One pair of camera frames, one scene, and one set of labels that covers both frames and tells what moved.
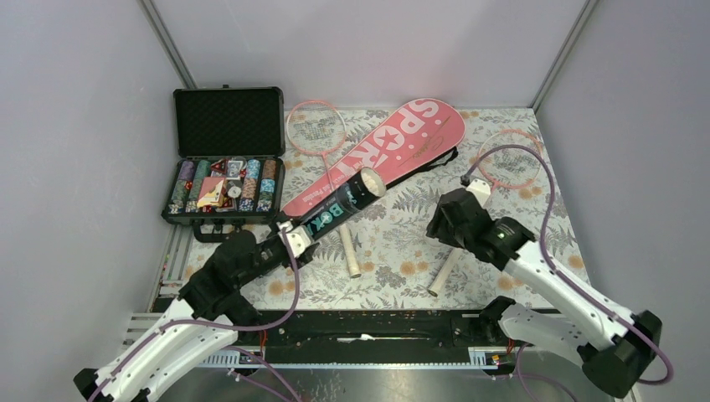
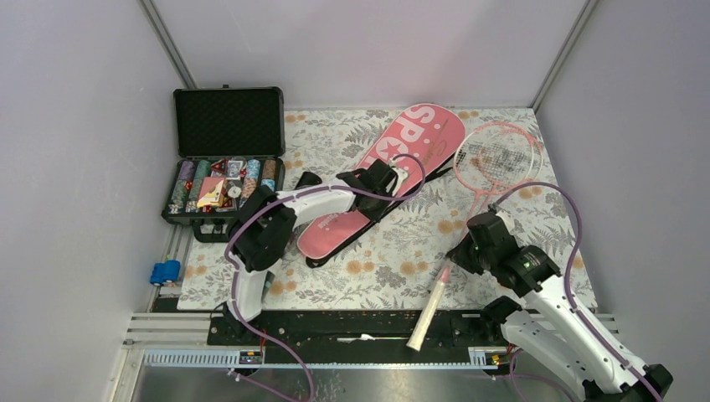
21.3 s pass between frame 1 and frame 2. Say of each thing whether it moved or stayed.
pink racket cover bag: moved
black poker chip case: stayed
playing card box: stayed
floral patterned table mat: stayed
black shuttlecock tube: moved
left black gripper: moved
